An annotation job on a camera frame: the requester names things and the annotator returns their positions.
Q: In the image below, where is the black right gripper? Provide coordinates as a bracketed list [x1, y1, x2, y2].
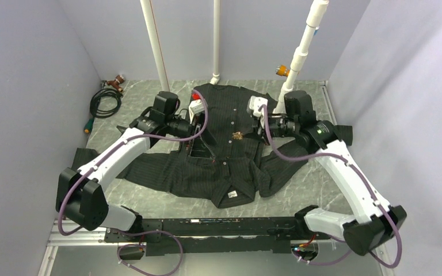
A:
[242, 111, 299, 146]

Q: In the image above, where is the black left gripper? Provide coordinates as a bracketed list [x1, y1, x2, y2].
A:
[165, 112, 218, 160]

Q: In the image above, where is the dark pinstriped shirt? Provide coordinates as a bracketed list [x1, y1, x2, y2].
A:
[69, 83, 354, 210]

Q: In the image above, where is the gold brooch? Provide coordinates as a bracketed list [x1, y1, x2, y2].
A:
[232, 131, 244, 140]

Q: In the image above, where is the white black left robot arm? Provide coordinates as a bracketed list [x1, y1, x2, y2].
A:
[56, 90, 209, 242]

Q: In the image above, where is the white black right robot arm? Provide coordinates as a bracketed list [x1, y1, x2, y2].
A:
[245, 90, 407, 256]

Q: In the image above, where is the orange cylindrical fitting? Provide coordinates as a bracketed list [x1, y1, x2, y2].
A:
[276, 65, 290, 77]

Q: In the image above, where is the white pole middle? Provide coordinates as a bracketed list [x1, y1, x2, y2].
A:
[210, 0, 221, 85]

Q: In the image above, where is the brown pipe fitting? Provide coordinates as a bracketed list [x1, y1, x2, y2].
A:
[105, 74, 125, 94]

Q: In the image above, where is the white jointed pole right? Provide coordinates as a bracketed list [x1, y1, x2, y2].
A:
[273, 0, 329, 114]

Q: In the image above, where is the white pole left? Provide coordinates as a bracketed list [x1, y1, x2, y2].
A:
[140, 0, 170, 91]

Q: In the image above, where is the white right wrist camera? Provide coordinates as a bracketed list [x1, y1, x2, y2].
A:
[247, 96, 268, 118]

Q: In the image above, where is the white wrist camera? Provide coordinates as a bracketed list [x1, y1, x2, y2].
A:
[247, 96, 268, 118]
[188, 94, 206, 118]

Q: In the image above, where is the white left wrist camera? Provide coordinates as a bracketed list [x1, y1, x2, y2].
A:
[188, 94, 206, 118]

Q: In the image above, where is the black square frame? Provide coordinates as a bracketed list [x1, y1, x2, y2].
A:
[116, 125, 128, 134]

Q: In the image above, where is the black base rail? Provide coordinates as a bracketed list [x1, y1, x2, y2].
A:
[104, 217, 323, 256]

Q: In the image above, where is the black coiled cable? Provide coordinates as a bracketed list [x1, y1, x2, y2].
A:
[89, 88, 123, 120]

